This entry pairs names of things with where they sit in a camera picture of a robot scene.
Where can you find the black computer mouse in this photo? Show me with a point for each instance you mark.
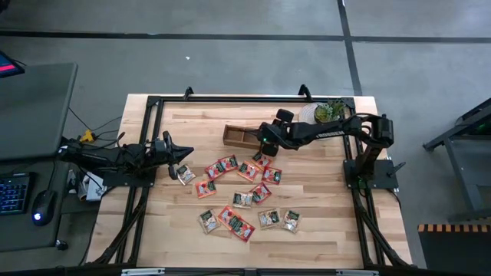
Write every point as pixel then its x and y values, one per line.
pixel 43 209

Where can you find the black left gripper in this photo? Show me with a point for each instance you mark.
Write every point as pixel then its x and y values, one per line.
pixel 159 153

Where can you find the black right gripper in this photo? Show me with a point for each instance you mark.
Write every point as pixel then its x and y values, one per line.
pixel 282 134

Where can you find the black crate with orange stripes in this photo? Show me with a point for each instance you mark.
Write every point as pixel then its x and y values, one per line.
pixel 456 253

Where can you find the small potted plant on plate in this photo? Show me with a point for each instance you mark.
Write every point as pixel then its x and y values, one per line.
pixel 305 113

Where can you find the potted succulent plant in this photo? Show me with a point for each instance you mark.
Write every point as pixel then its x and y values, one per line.
pixel 324 114

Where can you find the black round knob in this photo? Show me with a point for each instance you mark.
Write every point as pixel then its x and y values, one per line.
pixel 61 245

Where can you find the dark grey desk top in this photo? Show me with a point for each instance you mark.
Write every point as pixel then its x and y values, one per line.
pixel 23 234

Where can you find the grey metal table frame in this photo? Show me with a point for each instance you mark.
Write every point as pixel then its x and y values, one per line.
pixel 460 168

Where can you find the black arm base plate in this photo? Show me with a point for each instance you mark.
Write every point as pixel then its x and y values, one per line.
pixel 115 180
pixel 383 176

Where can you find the light grey desk top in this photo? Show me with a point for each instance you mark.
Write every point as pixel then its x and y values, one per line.
pixel 38 111

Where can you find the red tea packet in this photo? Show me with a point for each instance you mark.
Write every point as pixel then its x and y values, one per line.
pixel 261 193
pixel 243 230
pixel 272 176
pixel 229 163
pixel 215 170

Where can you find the yellow power plug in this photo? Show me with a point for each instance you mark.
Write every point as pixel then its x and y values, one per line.
pixel 87 137

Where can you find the wooden three-slot organizer box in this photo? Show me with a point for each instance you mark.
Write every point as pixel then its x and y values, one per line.
pixel 230 134

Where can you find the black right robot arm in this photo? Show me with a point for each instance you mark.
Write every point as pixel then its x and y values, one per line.
pixel 326 132

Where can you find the black aluminium table frame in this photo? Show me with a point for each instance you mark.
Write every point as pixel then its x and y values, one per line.
pixel 249 99

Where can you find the beige tea packet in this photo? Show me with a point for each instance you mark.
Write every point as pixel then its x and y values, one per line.
pixel 209 221
pixel 186 175
pixel 269 219
pixel 242 200
pixel 291 221

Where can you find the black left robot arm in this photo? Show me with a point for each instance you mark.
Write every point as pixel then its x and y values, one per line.
pixel 99 155

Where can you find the white cardboard box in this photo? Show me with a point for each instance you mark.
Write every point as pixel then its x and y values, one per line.
pixel 94 191

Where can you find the silver metal bracket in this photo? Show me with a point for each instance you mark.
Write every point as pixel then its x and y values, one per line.
pixel 142 272
pixel 356 273

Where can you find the backlit black keyboard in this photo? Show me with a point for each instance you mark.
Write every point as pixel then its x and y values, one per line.
pixel 13 193

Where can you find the orange tea packet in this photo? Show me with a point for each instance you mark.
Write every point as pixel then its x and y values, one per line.
pixel 248 171
pixel 227 215
pixel 206 189
pixel 262 161

